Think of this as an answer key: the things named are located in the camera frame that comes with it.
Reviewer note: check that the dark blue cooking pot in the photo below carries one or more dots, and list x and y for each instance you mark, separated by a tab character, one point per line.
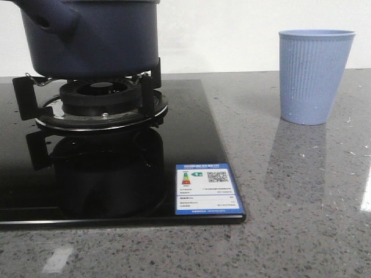
91	39

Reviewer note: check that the black metal pot support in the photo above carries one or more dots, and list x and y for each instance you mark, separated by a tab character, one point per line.
50	115

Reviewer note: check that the black glass gas stove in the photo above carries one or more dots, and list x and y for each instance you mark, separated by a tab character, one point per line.
120	178

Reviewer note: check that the blue energy label sticker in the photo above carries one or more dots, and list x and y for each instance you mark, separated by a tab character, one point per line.
206	189

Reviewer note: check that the black round gas burner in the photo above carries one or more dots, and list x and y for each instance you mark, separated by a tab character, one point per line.
95	97

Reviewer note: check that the light blue ribbed cup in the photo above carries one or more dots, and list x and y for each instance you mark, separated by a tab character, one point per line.
311	65

